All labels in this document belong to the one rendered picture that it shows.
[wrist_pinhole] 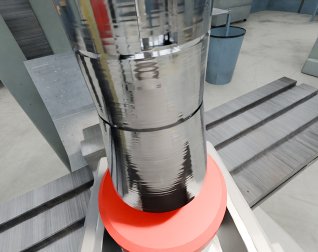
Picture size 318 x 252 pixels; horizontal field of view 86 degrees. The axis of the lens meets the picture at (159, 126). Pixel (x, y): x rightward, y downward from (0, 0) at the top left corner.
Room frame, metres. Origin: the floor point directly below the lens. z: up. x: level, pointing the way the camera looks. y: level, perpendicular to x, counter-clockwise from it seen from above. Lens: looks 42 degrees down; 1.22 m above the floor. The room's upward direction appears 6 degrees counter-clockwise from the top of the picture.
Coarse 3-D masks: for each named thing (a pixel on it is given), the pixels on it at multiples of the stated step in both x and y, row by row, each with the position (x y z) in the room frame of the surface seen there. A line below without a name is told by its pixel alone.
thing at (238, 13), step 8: (216, 0) 4.97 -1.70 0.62; (224, 0) 4.97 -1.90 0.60; (232, 0) 5.08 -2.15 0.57; (240, 0) 5.21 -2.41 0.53; (248, 0) 5.34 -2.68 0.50; (224, 8) 4.98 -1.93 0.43; (232, 8) 5.09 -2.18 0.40; (240, 8) 5.23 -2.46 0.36; (248, 8) 5.37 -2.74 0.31; (216, 16) 4.91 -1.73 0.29; (224, 16) 5.00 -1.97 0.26; (232, 16) 5.13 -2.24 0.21; (240, 16) 5.26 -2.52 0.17; (216, 24) 4.91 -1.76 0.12
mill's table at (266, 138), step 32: (256, 96) 0.41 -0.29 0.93; (288, 96) 0.40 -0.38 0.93; (224, 128) 0.29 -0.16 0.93; (256, 128) 0.30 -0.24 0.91; (288, 128) 0.27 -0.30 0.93; (224, 160) 0.20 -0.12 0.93; (256, 160) 0.20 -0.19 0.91; (288, 160) 0.19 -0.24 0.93; (32, 192) 0.18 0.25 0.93; (64, 192) 0.17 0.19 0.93; (256, 192) 0.13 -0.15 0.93; (0, 224) 0.13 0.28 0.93; (32, 224) 0.12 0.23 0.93; (64, 224) 0.11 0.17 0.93
